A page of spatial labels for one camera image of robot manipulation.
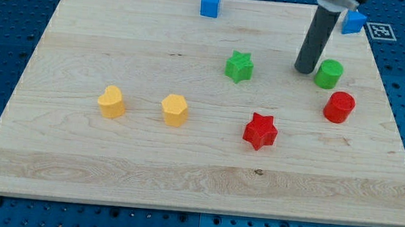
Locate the yellow heart block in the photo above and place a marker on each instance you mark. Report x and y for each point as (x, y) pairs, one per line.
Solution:
(111, 102)

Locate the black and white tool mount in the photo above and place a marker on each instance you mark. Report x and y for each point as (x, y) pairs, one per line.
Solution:
(340, 5)

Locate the green star block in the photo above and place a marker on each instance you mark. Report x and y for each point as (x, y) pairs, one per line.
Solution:
(239, 66)

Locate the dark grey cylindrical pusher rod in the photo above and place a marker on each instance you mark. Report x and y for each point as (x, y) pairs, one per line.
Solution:
(315, 40)

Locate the blue triangle block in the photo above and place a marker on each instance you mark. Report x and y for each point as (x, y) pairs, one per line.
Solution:
(353, 22)

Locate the red cylinder block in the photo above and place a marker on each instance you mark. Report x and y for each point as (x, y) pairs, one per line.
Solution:
(339, 107)

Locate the blue cube block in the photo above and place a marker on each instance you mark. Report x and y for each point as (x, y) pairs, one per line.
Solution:
(209, 8)

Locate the wooden board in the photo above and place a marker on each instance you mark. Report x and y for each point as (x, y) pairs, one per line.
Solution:
(56, 145)

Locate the red star block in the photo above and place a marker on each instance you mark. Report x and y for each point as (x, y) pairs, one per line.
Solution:
(260, 131)

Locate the white fiducial marker tag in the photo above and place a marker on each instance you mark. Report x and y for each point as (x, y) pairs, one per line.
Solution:
(381, 31)

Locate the yellow hexagon block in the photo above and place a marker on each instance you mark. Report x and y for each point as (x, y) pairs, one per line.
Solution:
(175, 110)

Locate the green cylinder block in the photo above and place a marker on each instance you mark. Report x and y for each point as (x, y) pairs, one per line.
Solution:
(328, 74)

